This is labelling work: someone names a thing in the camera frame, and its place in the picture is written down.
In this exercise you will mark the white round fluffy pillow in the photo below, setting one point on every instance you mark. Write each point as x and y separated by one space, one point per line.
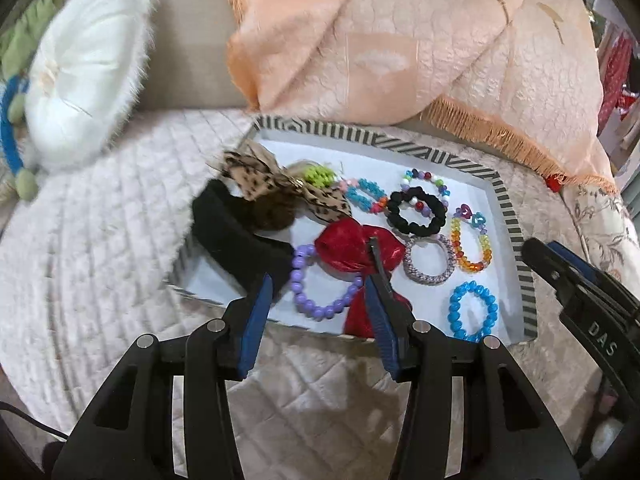
85 85

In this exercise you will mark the black velvet headband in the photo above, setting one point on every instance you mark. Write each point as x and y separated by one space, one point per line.
225 230

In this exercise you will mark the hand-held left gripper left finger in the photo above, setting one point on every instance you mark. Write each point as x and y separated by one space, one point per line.
255 320

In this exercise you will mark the white tray striped rim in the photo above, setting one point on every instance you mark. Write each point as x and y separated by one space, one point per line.
497 260

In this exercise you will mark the quilted pale pink bedspread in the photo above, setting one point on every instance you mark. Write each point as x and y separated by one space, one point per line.
100 260

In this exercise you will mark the red shiny hair bow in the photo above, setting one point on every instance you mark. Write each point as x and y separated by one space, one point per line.
345 245

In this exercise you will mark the small red item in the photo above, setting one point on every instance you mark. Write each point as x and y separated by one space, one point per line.
555 181

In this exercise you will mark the leopard print hair bow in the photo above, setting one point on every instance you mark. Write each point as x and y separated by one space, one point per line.
250 175

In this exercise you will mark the peach fringed blanket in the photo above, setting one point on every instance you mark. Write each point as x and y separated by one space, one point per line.
375 35

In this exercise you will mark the floral beige fabric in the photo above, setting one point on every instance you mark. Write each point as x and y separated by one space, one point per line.
600 220

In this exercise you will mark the beige upholstered headboard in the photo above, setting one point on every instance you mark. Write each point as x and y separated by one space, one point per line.
190 35

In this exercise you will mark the red garment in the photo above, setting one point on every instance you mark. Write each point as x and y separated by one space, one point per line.
617 75

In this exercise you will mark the black scrunchie with beads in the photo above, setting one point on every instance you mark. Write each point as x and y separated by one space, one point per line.
395 215

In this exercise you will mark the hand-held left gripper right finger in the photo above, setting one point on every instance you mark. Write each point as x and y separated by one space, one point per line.
382 325

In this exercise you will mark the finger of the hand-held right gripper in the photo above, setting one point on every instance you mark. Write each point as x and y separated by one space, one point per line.
580 265
552 272

